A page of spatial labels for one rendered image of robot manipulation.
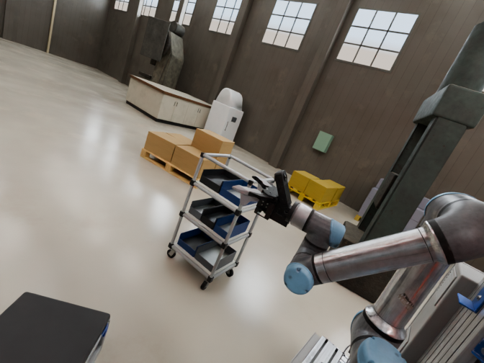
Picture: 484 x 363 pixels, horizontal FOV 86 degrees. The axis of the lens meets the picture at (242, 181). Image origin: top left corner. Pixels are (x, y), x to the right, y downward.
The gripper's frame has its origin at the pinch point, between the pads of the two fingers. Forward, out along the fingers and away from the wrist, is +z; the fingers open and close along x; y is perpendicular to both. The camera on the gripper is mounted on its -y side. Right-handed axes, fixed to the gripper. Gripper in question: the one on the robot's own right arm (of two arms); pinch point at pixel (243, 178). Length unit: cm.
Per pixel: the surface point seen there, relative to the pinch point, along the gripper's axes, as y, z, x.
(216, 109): 123, 415, 663
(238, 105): 92, 362, 699
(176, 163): 138, 206, 240
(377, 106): -39, -20, 674
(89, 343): 87, 30, -27
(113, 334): 125, 43, -1
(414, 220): 137, -184, 510
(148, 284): 130, 59, 42
